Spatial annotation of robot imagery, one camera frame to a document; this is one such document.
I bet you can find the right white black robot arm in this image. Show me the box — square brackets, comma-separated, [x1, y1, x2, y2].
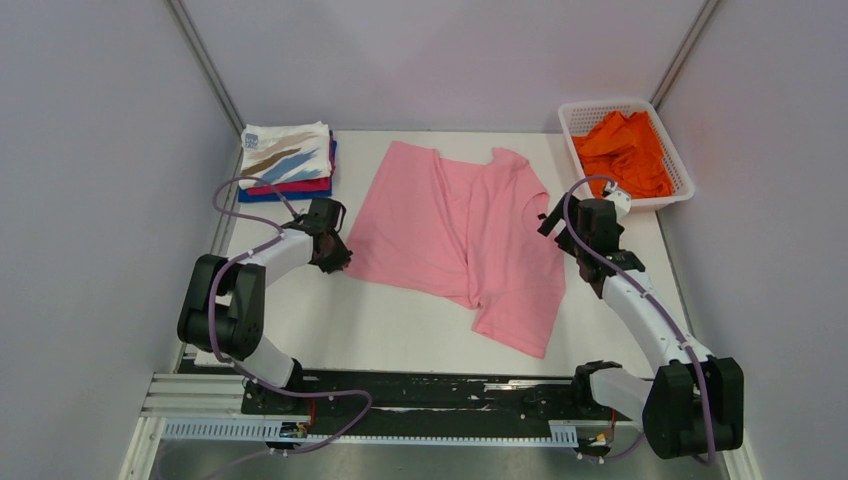
[538, 194, 744, 461]

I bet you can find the white slotted cable duct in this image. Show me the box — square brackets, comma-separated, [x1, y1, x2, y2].
[161, 418, 579, 448]

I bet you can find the orange t shirt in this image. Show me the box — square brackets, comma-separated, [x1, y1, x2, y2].
[572, 111, 674, 199]

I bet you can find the blue folded shirt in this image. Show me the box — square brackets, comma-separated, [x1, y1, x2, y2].
[237, 137, 338, 204]

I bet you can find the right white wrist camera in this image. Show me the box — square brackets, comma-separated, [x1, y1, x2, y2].
[602, 181, 632, 218]

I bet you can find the white plastic basket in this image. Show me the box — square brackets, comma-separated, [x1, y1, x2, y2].
[558, 98, 694, 211]

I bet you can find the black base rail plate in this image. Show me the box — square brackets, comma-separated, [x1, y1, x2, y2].
[241, 370, 625, 437]

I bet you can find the pink t shirt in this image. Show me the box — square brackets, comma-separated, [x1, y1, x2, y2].
[346, 141, 566, 358]

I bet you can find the white patterned folded shirt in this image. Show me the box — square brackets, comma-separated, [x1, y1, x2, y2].
[239, 122, 333, 189]

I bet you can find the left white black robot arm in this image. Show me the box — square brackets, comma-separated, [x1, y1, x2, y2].
[177, 198, 352, 414]

